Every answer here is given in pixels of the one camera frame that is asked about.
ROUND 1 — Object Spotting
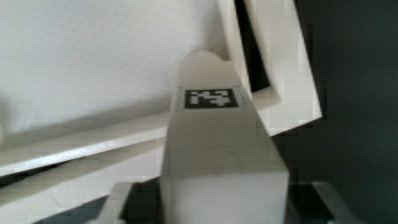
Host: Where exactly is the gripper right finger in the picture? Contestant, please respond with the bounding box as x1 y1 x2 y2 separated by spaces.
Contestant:
287 182 363 224

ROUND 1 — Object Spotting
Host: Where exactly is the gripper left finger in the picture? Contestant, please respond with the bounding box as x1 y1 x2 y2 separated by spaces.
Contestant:
96 179 162 224

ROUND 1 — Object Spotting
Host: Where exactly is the white desk leg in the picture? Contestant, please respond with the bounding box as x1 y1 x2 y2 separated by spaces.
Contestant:
160 51 290 224

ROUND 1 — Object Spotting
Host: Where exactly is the white desk top tray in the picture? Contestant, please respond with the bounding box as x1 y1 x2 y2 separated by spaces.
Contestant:
0 0 242 177

